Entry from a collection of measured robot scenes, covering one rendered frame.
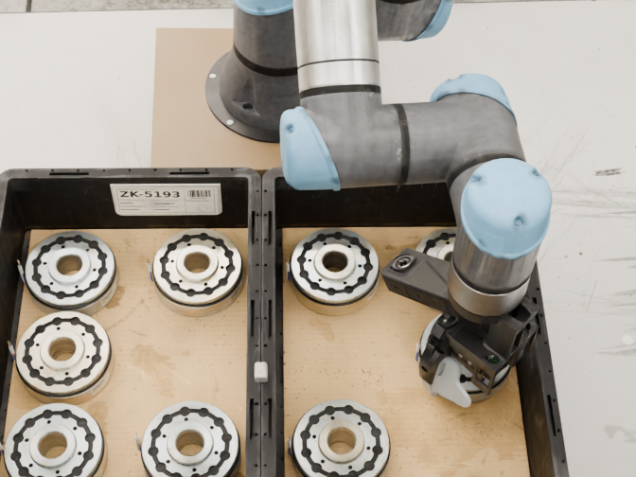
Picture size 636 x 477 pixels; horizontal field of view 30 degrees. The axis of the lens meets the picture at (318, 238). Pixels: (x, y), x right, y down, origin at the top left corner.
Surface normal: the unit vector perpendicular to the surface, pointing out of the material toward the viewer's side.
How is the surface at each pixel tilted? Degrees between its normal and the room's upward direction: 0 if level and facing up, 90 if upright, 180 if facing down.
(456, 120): 11
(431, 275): 31
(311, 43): 53
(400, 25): 99
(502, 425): 0
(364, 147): 40
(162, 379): 0
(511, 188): 0
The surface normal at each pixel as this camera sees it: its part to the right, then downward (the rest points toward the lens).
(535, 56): 0.02, -0.56
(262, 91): -0.29, 0.52
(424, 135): 0.12, -0.07
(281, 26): 0.04, 0.80
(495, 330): -0.68, 0.60
